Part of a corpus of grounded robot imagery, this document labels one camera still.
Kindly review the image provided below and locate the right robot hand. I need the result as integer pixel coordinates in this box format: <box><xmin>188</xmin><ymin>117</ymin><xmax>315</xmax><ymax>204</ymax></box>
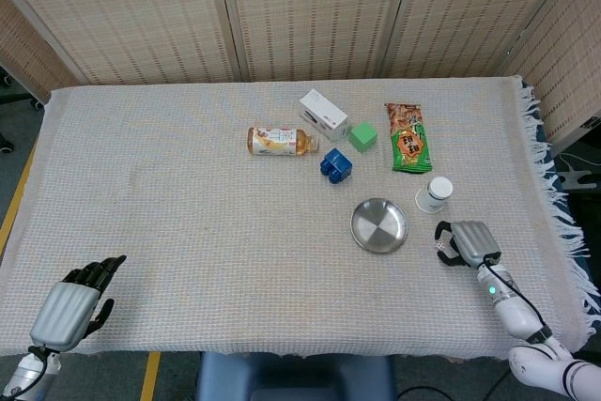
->
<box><xmin>434</xmin><ymin>220</ymin><xmax>502</xmax><ymax>270</ymax></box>

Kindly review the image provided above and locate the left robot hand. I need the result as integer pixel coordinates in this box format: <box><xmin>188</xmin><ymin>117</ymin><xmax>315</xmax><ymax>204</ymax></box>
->
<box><xmin>28</xmin><ymin>254</ymin><xmax>128</xmax><ymax>353</ymax></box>

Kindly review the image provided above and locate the white paper cup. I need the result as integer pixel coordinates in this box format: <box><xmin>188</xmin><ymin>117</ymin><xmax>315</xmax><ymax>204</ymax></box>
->
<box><xmin>414</xmin><ymin>176</ymin><xmax>455</xmax><ymax>213</ymax></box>

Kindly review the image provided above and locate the steel round plate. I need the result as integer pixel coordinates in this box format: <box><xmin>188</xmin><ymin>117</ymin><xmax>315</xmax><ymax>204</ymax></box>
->
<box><xmin>349</xmin><ymin>197</ymin><xmax>409</xmax><ymax>254</ymax></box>

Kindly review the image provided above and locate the green snack bag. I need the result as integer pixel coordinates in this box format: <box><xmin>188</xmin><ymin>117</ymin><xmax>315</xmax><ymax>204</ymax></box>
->
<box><xmin>384</xmin><ymin>101</ymin><xmax>434</xmax><ymax>175</ymax></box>

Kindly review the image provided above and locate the white metal stand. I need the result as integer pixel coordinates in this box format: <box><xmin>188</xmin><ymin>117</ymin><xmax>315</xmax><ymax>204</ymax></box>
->
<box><xmin>556</xmin><ymin>168</ymin><xmax>597</xmax><ymax>193</ymax></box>

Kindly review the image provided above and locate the green cube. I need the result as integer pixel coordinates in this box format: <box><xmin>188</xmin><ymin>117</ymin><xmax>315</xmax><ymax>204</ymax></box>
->
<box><xmin>347</xmin><ymin>122</ymin><xmax>379</xmax><ymax>154</ymax></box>

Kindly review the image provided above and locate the blue building block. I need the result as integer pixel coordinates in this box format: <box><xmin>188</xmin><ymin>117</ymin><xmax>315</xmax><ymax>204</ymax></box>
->
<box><xmin>319</xmin><ymin>147</ymin><xmax>354</xmax><ymax>185</ymax></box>

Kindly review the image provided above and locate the beige waffle tablecloth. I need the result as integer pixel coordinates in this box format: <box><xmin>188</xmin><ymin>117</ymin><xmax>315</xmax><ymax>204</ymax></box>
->
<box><xmin>0</xmin><ymin>74</ymin><xmax>595</xmax><ymax>360</ymax></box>

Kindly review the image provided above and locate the white stapler box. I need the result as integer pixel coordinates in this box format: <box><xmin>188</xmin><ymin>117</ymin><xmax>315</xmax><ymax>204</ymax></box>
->
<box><xmin>299</xmin><ymin>89</ymin><xmax>353</xmax><ymax>143</ymax></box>

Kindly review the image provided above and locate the tea bottle with yellow label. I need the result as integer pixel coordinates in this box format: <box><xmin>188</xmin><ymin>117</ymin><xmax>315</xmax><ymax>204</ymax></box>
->
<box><xmin>246</xmin><ymin>126</ymin><xmax>320</xmax><ymax>157</ymax></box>

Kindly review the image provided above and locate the black office chair base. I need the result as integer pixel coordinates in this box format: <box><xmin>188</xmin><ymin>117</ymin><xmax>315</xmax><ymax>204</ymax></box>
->
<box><xmin>0</xmin><ymin>65</ymin><xmax>46</xmax><ymax>154</ymax></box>

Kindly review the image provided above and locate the woven bamboo folding screen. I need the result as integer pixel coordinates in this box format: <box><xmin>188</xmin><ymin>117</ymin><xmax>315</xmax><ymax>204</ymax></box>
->
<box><xmin>0</xmin><ymin>0</ymin><xmax>601</xmax><ymax>144</ymax></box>

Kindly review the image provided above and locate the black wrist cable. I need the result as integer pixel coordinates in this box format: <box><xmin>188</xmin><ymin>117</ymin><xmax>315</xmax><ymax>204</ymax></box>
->
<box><xmin>2</xmin><ymin>347</ymin><xmax>53</xmax><ymax>397</ymax></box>
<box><xmin>483</xmin><ymin>259</ymin><xmax>572</xmax><ymax>350</ymax></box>

